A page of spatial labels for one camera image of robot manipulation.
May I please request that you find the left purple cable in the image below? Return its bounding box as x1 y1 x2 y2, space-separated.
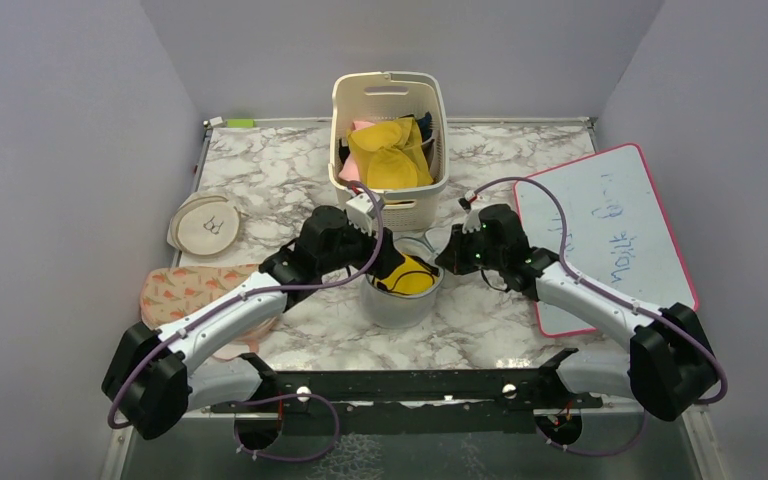
106 180 385 464

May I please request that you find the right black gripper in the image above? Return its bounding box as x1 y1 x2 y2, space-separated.
435 222 506 276

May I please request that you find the pink garment in basket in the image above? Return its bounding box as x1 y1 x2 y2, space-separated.
338 120 377 183

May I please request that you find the purple cable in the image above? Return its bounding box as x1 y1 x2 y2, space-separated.
466 175 730 460
106 180 385 464

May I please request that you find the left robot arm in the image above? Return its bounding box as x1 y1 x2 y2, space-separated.
102 194 395 440

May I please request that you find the pink framed whiteboard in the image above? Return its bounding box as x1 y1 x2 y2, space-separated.
513 143 699 309

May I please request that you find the dark garment in basket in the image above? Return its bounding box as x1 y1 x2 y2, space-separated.
416 112 435 159

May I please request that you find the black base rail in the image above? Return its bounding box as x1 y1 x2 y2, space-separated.
210 349 603 436

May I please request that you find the floral pink laundry bag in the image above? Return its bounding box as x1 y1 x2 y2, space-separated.
139 264 280 362

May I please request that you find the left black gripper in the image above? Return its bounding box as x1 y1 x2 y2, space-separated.
319 213 403 279

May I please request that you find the green tape piece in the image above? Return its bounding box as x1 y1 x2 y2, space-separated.
226 118 256 129

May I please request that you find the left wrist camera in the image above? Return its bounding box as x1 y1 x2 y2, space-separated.
344 191 380 236

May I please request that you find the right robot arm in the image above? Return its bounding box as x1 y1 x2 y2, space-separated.
436 204 728 421

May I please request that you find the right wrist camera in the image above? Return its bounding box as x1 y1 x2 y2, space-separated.
459 190 489 234

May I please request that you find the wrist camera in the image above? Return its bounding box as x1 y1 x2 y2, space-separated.
344 191 380 236
459 190 489 234

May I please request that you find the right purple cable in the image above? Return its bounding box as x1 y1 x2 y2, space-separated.
466 175 730 460

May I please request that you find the yellow garment in basket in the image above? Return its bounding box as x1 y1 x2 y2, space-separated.
362 117 434 190

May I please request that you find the cream laundry basket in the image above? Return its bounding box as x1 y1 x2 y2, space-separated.
328 72 449 232

